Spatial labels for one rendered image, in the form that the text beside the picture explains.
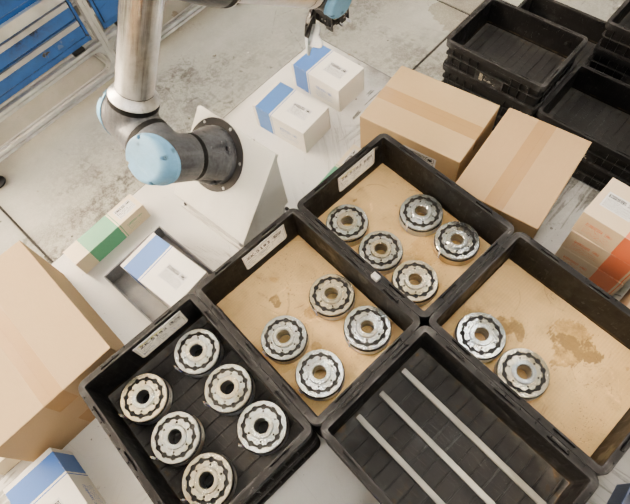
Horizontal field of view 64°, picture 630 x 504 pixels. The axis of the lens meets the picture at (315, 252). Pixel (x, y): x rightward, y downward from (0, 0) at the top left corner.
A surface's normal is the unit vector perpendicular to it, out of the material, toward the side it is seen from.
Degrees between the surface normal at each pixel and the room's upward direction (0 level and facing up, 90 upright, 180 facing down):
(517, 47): 0
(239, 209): 47
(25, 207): 0
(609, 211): 0
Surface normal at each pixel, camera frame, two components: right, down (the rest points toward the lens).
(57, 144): -0.10, -0.46
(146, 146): -0.44, 0.31
